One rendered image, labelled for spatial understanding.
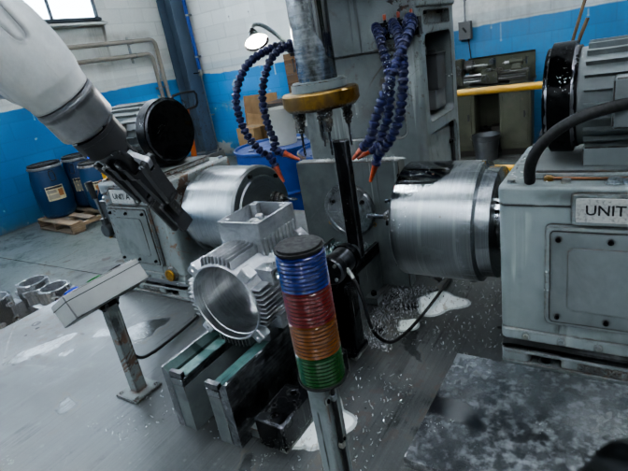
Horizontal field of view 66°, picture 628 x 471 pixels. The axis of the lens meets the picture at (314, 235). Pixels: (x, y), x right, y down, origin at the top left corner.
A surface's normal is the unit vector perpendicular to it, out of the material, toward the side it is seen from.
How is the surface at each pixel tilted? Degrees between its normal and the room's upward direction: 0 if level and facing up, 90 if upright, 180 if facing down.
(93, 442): 0
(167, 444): 0
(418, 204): 54
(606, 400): 0
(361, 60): 90
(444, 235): 84
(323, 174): 90
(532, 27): 90
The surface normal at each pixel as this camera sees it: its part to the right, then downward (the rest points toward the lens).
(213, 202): -0.54, -0.10
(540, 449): -0.16, -0.92
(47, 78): 0.66, 0.43
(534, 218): -0.52, 0.38
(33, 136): 0.84, 0.06
